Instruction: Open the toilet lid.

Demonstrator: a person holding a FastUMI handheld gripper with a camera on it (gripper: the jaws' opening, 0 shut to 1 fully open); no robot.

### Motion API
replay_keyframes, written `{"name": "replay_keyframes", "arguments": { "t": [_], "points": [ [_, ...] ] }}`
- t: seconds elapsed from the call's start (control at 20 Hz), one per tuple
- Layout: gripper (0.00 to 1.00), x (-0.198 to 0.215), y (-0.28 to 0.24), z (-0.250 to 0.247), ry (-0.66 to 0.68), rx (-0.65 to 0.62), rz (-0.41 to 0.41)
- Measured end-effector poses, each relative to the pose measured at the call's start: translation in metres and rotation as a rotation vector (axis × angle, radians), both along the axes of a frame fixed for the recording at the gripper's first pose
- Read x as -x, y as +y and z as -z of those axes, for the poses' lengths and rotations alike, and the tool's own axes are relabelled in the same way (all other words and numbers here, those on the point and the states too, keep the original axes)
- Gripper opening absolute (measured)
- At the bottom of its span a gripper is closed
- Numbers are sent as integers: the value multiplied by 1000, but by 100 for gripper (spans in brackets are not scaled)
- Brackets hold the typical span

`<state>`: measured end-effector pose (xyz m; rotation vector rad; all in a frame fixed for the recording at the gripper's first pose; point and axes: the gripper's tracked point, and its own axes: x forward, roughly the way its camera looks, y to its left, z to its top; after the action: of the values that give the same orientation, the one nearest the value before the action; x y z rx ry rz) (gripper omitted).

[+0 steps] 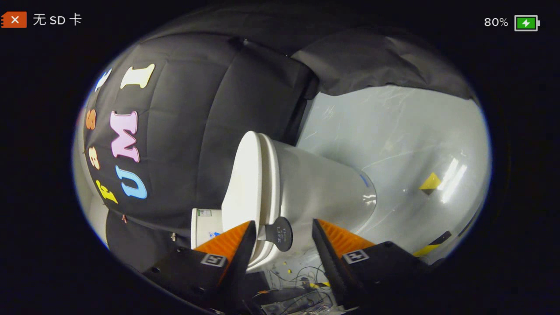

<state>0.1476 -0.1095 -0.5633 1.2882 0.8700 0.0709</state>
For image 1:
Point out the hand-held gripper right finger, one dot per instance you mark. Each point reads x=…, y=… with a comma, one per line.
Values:
x=328, y=258

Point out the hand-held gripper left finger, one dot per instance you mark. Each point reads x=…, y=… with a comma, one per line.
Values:
x=243, y=258

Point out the white toilet lid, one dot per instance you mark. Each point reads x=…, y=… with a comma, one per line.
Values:
x=245, y=183

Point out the white toilet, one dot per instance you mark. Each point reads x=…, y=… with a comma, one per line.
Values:
x=319, y=188

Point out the yellow black tape strip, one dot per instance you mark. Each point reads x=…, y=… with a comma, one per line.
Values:
x=431, y=245

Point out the yellow black tape square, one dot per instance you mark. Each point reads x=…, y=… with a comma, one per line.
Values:
x=431, y=183

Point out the black backdrop cloth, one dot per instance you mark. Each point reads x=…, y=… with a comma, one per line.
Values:
x=188, y=109

